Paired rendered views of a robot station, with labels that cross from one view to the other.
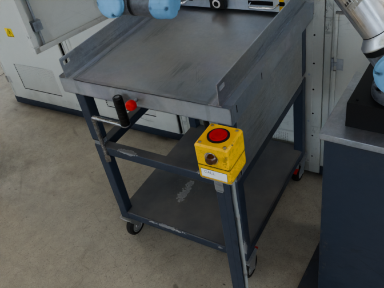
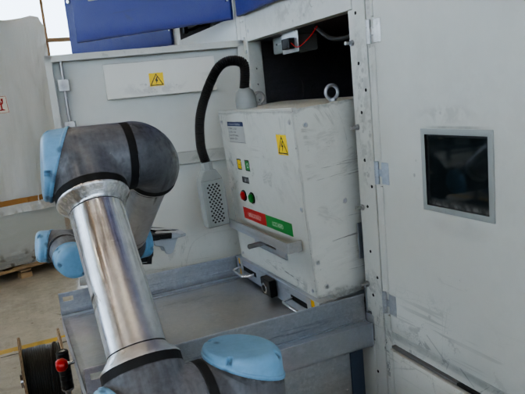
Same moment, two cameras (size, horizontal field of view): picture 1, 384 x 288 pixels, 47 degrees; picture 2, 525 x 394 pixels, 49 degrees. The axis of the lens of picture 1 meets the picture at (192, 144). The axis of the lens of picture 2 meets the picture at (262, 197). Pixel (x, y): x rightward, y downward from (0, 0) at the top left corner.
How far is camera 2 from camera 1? 0.99 m
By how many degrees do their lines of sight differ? 39
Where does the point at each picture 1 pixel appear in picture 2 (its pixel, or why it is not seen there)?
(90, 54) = not seen: hidden behind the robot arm
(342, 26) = (397, 370)
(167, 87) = (96, 359)
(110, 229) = not seen: outside the picture
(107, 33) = not seen: hidden behind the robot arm
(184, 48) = (177, 326)
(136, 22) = (192, 283)
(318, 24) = (380, 357)
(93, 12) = (165, 261)
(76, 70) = (79, 311)
